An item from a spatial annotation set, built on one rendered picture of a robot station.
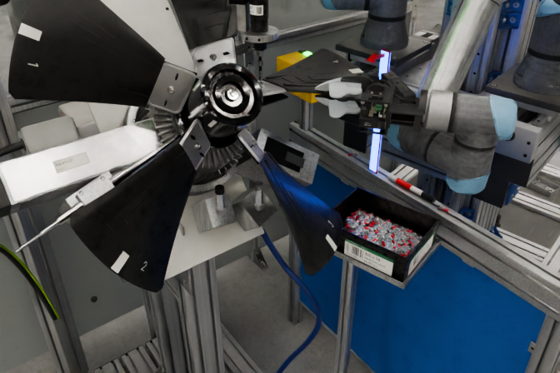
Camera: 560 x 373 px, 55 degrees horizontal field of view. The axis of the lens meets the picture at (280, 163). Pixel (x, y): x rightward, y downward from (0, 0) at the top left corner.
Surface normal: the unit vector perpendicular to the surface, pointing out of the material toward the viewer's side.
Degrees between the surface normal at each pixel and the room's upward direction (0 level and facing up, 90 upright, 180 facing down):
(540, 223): 0
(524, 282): 90
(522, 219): 0
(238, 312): 0
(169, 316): 90
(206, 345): 90
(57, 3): 72
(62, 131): 50
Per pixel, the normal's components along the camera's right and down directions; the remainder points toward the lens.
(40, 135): 0.45, -0.22
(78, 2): 0.24, 0.22
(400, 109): -0.04, -0.79
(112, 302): 0.60, 0.42
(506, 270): -0.80, 0.32
